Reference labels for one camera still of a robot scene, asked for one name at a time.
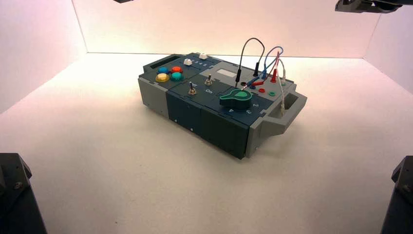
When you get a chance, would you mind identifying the green rotary knob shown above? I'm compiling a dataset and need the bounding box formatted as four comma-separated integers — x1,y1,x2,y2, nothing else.
219,90,253,111

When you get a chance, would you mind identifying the white display window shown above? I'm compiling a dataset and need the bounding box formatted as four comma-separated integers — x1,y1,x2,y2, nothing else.
216,68,238,78

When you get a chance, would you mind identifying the white jumper cable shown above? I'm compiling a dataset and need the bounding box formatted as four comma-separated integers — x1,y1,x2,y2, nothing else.
277,58,288,117

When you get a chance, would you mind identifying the black jumper cable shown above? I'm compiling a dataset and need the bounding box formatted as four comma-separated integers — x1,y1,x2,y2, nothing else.
235,38,265,88

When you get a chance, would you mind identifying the blue grey control box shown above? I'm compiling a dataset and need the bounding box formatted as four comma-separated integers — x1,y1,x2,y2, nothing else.
137,52,308,160

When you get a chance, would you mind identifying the red jumper cable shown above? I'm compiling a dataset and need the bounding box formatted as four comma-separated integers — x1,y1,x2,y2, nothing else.
242,51,281,90

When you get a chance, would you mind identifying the blue jumper cable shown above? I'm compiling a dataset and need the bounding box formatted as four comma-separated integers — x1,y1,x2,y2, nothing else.
248,46,284,90

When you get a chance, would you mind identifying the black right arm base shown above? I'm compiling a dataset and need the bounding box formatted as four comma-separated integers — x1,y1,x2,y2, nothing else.
380,156,413,234

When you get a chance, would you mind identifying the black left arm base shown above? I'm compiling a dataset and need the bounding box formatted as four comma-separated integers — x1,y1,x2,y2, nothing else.
0,153,48,234

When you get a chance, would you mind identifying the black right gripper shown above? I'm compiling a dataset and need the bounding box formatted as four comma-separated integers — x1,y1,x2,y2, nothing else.
335,0,413,14

